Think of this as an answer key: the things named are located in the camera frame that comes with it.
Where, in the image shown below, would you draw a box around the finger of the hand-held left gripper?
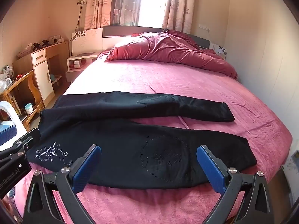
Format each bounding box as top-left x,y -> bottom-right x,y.
0,128 -> 41,163

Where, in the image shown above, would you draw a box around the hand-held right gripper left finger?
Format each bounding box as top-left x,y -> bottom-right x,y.
23,144 -> 102,224

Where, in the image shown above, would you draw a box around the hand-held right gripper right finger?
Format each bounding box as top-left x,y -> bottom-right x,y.
196,145 -> 275,224

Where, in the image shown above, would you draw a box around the black pants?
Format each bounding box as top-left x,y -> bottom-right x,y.
25,91 -> 257,190

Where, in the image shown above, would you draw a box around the blue cushion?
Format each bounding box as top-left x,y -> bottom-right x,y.
0,125 -> 17,146

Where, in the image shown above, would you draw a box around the floral dark cloth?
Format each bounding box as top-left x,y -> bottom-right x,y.
4,187 -> 17,216

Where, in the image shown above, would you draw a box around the white chair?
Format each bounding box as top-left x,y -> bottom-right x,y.
0,101 -> 30,143

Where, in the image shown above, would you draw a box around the wooden side table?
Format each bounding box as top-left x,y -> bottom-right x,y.
0,70 -> 45,131

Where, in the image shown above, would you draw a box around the white plastic bag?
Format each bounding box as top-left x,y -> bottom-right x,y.
0,78 -> 13,92

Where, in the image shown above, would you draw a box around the wooden desk with white cabinet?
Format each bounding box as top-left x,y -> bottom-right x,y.
13,41 -> 70,102

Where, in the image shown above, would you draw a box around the printed picture board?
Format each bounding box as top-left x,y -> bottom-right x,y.
281,150 -> 299,204

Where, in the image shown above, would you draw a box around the pink bed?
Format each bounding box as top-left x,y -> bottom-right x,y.
14,49 -> 293,224

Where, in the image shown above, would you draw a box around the white nightstand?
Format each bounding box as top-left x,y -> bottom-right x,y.
65,52 -> 98,84

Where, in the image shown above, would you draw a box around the white floral headboard panel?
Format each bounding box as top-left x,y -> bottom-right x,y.
211,44 -> 227,61
71,27 -> 103,57

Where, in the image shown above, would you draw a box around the red duvet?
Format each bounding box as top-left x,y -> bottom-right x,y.
104,30 -> 238,80

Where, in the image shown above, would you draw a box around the grey headboard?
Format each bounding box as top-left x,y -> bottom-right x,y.
102,26 -> 211,52

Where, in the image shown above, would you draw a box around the patterned beige curtain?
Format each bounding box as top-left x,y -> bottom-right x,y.
162,0 -> 197,35
84,0 -> 142,29

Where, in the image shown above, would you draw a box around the bright window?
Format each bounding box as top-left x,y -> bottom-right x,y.
138,0 -> 174,28

